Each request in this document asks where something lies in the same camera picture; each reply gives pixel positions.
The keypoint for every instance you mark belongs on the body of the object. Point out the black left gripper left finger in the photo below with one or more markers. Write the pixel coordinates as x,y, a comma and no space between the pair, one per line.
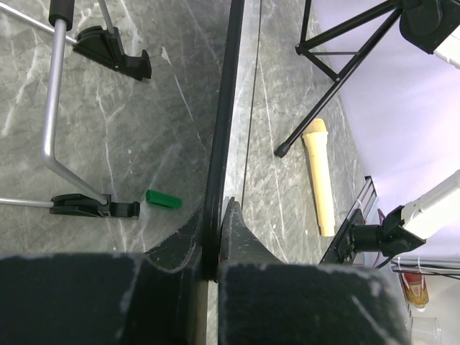
156,297

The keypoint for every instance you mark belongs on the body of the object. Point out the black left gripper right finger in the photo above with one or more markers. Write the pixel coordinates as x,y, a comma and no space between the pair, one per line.
262,300

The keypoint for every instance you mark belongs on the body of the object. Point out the green marker cap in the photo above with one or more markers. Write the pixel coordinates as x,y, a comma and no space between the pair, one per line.
161,200

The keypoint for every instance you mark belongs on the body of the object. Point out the white whiteboard with black frame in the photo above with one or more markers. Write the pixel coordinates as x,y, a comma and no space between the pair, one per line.
228,160

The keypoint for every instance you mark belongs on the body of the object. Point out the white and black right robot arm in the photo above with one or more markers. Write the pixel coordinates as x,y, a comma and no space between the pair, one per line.
433,27

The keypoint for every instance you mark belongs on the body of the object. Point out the orange labelled bottle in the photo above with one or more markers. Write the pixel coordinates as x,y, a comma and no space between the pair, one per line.
415,290

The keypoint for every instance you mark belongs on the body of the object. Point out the clear plastic cup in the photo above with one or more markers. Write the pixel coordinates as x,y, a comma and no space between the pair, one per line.
425,331

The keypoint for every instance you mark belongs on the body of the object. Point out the beige microphone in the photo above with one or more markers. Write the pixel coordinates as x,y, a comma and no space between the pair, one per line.
315,138

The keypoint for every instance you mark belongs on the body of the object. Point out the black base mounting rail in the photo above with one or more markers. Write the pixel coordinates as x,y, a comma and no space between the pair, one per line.
362,212

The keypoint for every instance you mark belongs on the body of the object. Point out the silver wire whiteboard easel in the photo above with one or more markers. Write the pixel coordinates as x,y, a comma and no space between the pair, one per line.
73,139

